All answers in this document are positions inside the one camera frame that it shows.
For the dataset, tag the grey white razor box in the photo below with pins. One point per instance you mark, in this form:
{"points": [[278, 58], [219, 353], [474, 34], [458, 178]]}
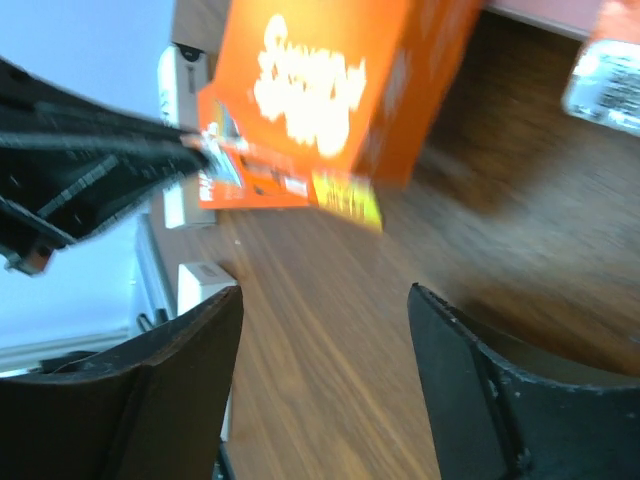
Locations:
{"points": [[198, 283]]}

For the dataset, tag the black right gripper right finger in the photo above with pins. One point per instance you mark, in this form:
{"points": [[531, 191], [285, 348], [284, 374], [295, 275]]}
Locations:
{"points": [[500, 408]]}

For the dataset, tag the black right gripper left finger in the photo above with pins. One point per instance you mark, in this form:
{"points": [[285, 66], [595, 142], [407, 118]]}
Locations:
{"points": [[149, 408]]}

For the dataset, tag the orange Gillette razor box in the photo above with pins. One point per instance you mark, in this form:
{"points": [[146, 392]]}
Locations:
{"points": [[603, 87], [318, 103]]}

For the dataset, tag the white Harry's razor box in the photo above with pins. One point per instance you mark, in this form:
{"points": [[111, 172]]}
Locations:
{"points": [[182, 72]]}

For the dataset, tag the pink three-tier wooden shelf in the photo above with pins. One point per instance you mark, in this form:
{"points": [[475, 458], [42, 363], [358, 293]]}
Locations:
{"points": [[571, 18]]}

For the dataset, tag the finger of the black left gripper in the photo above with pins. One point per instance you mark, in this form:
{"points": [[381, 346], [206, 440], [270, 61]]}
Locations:
{"points": [[71, 168]]}

